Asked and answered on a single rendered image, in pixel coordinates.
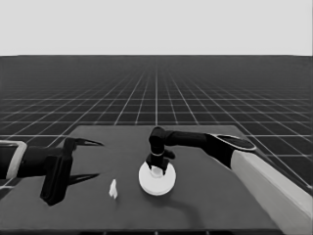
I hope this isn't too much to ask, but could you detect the small white T-shaped piece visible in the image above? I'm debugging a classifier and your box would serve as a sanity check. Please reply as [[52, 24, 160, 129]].
[[108, 178, 118, 201]]

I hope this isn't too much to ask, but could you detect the large thick white disc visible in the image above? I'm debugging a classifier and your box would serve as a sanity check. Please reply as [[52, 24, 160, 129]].
[[138, 161, 177, 197]]

